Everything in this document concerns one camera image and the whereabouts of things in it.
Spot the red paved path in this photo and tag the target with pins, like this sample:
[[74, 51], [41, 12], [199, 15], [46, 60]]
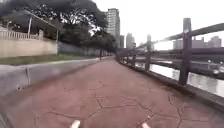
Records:
[[110, 90]]

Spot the tall tower building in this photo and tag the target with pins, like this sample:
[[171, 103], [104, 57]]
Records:
[[113, 23]]

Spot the row of trees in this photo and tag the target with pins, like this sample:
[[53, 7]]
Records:
[[73, 20]]

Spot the robot's own part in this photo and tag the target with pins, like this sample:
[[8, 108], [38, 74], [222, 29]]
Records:
[[75, 124], [145, 125]]

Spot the grass strip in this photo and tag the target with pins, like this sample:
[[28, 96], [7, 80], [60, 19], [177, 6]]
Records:
[[40, 59]]

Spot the dark wooden railing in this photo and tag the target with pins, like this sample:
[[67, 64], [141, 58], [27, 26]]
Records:
[[185, 50]]

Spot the river water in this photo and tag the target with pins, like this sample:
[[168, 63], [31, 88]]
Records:
[[200, 81]]

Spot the distant city buildings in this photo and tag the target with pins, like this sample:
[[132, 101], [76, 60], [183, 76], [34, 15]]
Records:
[[200, 42]]

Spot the building with white fence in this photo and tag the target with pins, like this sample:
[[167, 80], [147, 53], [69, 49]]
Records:
[[20, 30]]

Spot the grey concrete kerb wall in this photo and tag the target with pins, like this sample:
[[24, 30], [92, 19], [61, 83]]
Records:
[[40, 71]]

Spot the pale boundary wall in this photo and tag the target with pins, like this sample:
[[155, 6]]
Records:
[[26, 47]]

